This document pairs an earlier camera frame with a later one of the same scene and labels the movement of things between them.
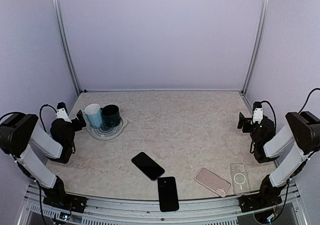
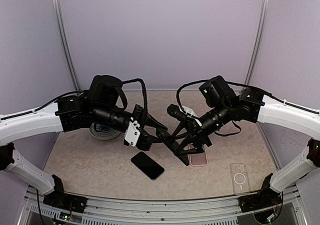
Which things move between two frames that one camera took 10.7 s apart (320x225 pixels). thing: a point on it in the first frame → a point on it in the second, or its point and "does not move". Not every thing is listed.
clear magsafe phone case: x=239 y=179 does not move
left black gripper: x=79 y=126 → x=141 y=118
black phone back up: x=168 y=194 → x=170 y=143
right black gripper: x=242 y=119 → x=195 y=129
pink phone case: x=213 y=181 → x=198 y=159
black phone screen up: x=148 y=166 does not move
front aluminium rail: x=287 y=209 does not move
